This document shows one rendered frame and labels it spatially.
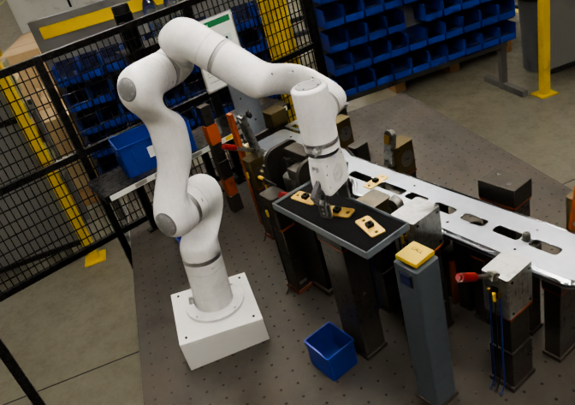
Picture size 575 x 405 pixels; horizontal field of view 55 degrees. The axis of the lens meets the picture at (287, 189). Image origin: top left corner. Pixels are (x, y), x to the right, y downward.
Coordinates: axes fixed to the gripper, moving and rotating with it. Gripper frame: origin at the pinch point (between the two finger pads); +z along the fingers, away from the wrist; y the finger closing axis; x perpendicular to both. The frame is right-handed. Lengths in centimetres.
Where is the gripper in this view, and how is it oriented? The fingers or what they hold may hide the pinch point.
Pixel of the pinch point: (335, 204)
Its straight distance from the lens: 138.4
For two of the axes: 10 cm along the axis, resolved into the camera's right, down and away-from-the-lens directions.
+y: 5.4, -5.3, 6.6
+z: 2.3, 8.4, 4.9
